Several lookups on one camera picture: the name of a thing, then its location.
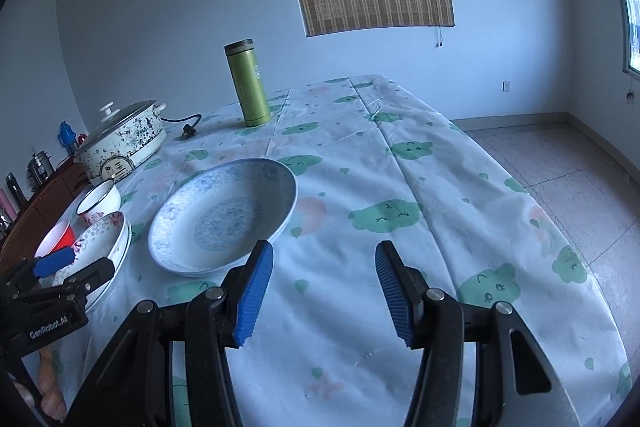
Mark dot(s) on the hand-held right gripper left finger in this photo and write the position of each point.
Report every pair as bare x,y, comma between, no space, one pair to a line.
254,294

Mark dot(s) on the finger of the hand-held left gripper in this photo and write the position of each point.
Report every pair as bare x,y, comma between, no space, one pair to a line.
92,274
55,259

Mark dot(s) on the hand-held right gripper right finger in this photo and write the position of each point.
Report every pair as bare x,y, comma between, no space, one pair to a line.
395,294

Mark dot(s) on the floral white plate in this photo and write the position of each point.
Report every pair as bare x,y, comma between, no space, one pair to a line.
125,249
97,239

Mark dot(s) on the blue patterned white plate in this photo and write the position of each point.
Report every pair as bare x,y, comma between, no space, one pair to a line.
225,212
200,274

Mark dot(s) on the white enamel plate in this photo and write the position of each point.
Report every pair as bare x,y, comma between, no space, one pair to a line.
100,202

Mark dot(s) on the person's left hand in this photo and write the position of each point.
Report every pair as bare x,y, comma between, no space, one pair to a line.
50,382

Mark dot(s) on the wooden sideboard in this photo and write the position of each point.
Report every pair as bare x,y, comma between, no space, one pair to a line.
45,202

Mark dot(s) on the pink bottle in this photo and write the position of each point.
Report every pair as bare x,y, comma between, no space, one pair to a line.
5,206

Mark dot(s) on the black thermos flask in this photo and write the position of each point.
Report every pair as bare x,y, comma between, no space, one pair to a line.
15,191

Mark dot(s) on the steel cooker pot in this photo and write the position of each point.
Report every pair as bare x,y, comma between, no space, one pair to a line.
40,168

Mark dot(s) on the small red item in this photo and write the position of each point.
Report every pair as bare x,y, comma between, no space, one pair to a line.
82,140

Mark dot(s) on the blue water bottle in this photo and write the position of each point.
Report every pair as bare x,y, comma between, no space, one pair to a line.
65,137

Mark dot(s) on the cloud printed tablecloth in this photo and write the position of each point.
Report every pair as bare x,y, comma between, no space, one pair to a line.
350,167

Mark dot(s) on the speckled white electric pot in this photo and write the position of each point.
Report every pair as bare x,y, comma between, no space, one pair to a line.
130,142

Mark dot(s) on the glass pot lid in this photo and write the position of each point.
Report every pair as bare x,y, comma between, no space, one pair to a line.
117,122

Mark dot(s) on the green thermos bottle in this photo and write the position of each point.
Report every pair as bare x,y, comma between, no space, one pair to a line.
247,87

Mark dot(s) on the window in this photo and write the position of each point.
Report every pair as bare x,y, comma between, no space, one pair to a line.
631,22

